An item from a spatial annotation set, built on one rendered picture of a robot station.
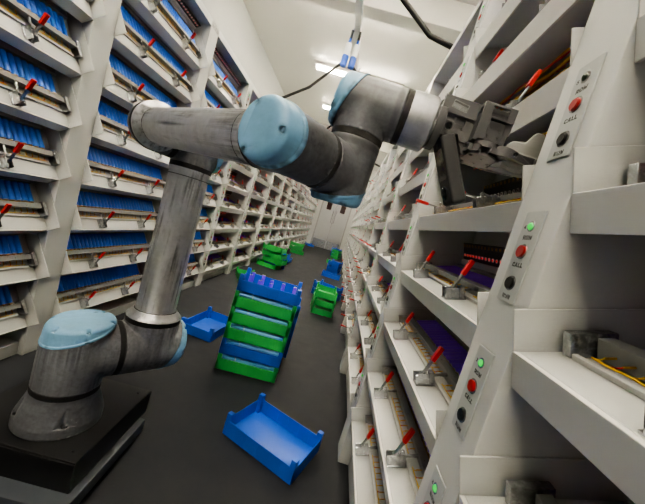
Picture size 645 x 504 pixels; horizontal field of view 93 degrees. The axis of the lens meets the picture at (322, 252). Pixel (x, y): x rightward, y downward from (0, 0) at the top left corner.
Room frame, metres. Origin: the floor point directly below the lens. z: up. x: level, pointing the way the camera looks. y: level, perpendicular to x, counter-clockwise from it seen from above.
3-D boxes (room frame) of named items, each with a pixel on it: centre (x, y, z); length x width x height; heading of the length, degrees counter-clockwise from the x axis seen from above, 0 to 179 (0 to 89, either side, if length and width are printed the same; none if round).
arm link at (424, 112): (0.55, -0.09, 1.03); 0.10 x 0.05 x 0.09; 178
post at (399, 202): (1.80, -0.41, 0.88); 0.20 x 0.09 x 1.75; 88
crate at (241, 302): (1.53, 0.19, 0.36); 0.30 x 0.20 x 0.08; 94
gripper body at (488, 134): (0.54, -0.18, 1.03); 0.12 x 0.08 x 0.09; 88
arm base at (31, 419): (0.75, 0.54, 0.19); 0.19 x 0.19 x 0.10
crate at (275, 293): (1.53, 0.19, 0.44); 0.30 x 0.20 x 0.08; 94
